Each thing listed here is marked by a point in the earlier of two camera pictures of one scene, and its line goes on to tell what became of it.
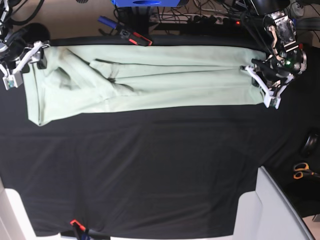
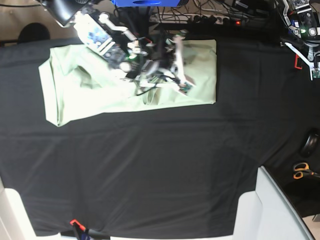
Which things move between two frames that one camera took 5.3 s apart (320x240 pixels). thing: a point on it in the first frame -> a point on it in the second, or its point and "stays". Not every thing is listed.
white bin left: (15, 223) stays
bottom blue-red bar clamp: (80, 232) stays
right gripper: (278, 68) -> (311, 46)
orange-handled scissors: (301, 169) stays
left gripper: (17, 42) -> (150, 56)
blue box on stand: (147, 3) stays
